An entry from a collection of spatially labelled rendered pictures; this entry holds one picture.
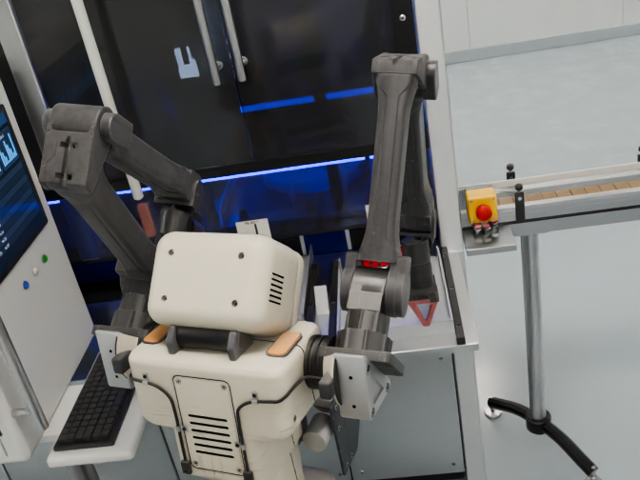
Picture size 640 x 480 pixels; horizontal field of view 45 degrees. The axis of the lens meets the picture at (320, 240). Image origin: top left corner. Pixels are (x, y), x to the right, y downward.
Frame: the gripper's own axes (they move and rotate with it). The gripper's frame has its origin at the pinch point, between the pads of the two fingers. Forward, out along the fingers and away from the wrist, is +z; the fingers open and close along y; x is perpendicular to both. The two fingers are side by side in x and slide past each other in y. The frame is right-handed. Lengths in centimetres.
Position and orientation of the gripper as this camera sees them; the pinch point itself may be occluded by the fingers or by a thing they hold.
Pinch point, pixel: (426, 322)
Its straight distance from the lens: 171.4
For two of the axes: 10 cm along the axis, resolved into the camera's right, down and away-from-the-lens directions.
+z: 1.7, 9.4, 3.1
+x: -9.8, 1.4, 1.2
